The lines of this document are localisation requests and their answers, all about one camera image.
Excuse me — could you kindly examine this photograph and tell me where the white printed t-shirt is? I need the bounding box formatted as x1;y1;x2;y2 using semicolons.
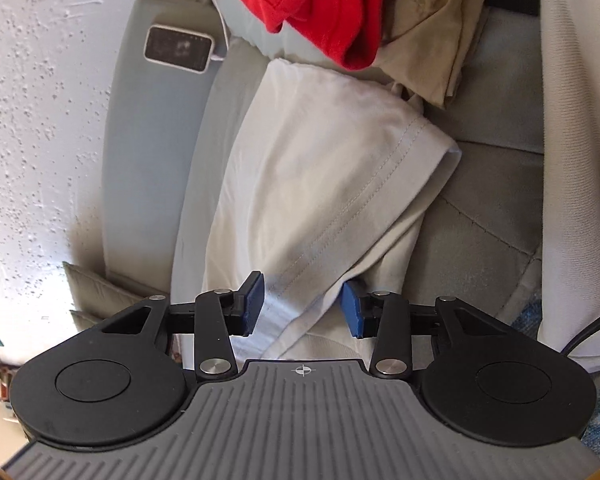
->
204;60;462;361

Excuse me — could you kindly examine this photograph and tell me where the grey sofa seat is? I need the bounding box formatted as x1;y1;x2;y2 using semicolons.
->
168;8;546;361

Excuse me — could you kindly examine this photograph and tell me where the rear beige throw pillow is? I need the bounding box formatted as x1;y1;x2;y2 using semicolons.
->
62;261;166;332

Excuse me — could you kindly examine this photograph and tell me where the grey sofa back cushion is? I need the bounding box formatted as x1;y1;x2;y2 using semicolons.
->
102;0;222;296

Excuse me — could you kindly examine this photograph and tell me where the white smartphone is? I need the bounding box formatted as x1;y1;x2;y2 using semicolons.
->
144;24;215;74

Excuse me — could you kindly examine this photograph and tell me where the khaki beige garment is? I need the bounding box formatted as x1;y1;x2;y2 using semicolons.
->
374;0;484;107

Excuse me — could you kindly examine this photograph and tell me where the black cable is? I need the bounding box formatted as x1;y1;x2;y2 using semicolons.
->
559;301;600;356

